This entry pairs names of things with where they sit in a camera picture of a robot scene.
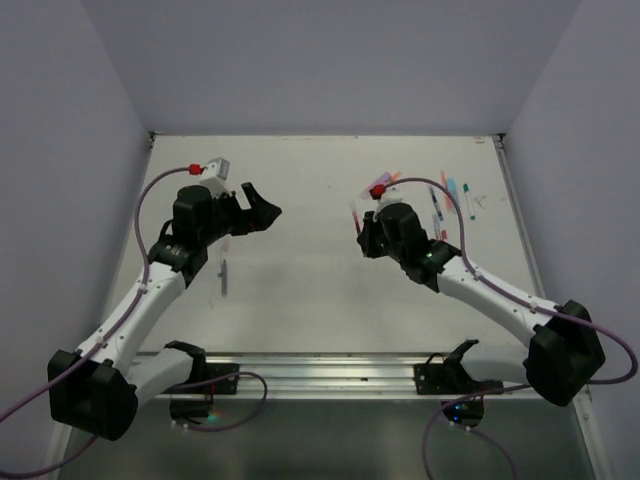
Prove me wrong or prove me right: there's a grey marker pen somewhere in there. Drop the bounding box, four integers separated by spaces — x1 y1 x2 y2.
217 237 229 278

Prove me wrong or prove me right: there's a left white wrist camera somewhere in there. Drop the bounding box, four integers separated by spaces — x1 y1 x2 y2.
198 157 230 197

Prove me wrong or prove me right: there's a purple highlighter pen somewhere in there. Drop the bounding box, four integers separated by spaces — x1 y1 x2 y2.
219 258 228 298

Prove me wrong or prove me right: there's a blue pen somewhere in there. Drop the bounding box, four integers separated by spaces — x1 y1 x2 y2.
428 184 444 221

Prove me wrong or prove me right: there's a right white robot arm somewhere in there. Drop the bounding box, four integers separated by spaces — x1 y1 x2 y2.
357 202 605 406

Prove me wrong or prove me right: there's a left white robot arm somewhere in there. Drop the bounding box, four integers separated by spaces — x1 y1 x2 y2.
47 182 282 441

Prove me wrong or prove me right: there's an aluminium rail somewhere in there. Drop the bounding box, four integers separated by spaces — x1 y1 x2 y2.
64 352 591 401

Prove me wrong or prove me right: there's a pink highlighter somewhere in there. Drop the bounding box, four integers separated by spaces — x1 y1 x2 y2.
359 172 393 199

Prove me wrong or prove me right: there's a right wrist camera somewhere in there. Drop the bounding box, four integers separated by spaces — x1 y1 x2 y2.
375 188 403 213

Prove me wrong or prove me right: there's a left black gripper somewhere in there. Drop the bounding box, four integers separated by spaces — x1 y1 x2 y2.
199 182 280 246

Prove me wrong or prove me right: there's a light blue highlighter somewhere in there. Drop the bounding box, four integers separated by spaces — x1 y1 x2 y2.
446 177 460 212

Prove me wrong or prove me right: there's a red pen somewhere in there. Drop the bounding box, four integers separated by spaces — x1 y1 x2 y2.
349 200 361 237

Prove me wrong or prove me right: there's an orange pen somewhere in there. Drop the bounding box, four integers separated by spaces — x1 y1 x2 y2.
440 170 451 211

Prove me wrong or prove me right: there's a green capped marker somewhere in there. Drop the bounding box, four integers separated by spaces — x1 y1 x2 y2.
463 183 476 220

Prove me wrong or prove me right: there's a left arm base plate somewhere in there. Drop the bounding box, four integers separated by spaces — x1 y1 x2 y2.
167 363 240 396

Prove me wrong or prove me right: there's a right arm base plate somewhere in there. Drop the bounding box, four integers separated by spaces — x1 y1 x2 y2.
413 363 504 396

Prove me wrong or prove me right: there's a pink capped marker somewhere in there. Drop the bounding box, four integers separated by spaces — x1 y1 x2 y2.
432 214 448 241

